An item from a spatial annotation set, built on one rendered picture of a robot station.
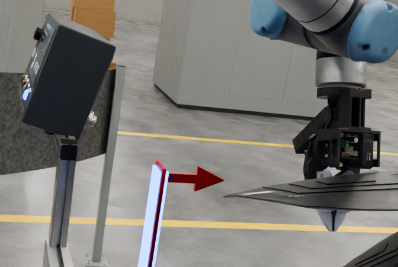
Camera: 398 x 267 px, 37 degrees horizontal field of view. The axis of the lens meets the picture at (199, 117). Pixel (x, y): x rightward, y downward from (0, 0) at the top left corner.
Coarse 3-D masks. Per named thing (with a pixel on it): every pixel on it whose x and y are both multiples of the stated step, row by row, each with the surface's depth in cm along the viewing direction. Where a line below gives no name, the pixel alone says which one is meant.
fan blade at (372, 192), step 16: (336, 176) 67; (352, 176) 65; (368, 176) 64; (384, 176) 64; (240, 192) 62; (272, 192) 58; (288, 192) 57; (304, 192) 56; (320, 192) 57; (336, 192) 57; (352, 192) 58; (368, 192) 58; (384, 192) 58; (320, 208) 48; (336, 208) 48; (352, 208) 50; (368, 208) 51; (384, 208) 52
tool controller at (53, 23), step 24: (48, 24) 116; (72, 24) 115; (48, 48) 104; (72, 48) 104; (96, 48) 105; (48, 72) 104; (72, 72) 105; (96, 72) 106; (48, 96) 105; (72, 96) 106; (96, 96) 108; (24, 120) 105; (48, 120) 106; (72, 120) 107
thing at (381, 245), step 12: (384, 240) 87; (396, 240) 81; (372, 252) 84; (384, 252) 81; (396, 252) 78; (348, 264) 89; (360, 264) 83; (372, 264) 80; (384, 264) 78; (396, 264) 76
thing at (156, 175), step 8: (152, 168) 54; (152, 176) 53; (160, 176) 52; (152, 184) 53; (152, 192) 53; (152, 200) 53; (152, 208) 53; (152, 216) 53; (144, 224) 55; (152, 224) 53; (144, 232) 55; (144, 240) 54; (144, 248) 54; (144, 256) 54; (144, 264) 54
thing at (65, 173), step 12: (60, 168) 103; (72, 168) 104; (60, 180) 104; (72, 180) 104; (60, 192) 104; (72, 192) 105; (60, 204) 105; (60, 216) 106; (60, 228) 107; (60, 240) 106
